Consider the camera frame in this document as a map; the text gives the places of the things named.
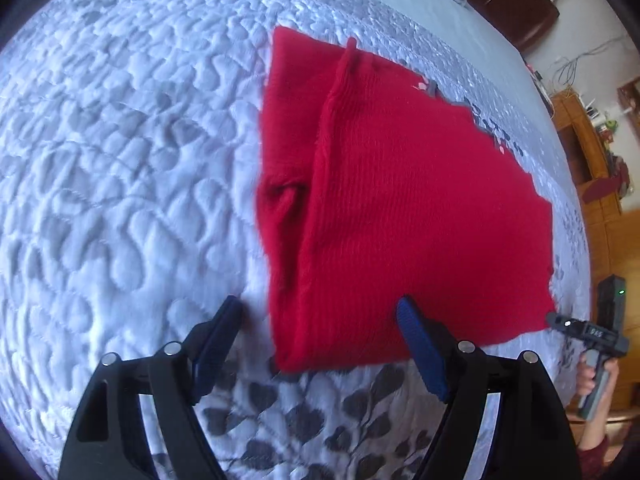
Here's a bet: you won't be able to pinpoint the red knitted sweater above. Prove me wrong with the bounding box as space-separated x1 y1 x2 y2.
256 26 553 373

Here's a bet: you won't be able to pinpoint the person's right hand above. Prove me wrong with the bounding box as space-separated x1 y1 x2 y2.
574 350 621 451

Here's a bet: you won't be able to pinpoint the wooden cabinet desk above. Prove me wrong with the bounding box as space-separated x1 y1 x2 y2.
551 89 639 411

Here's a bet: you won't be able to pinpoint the dark red hanging cloth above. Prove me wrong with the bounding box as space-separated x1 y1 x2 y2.
582 156 630 204

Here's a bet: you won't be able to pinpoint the clutter on wooden shelf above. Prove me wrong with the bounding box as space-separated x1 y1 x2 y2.
579 77 639 165

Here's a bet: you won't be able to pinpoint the grey floral quilted bedspread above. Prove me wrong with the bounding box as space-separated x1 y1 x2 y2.
1 0 590 479

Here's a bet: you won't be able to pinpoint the white wall cables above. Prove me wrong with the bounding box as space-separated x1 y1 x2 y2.
552 34 637 91

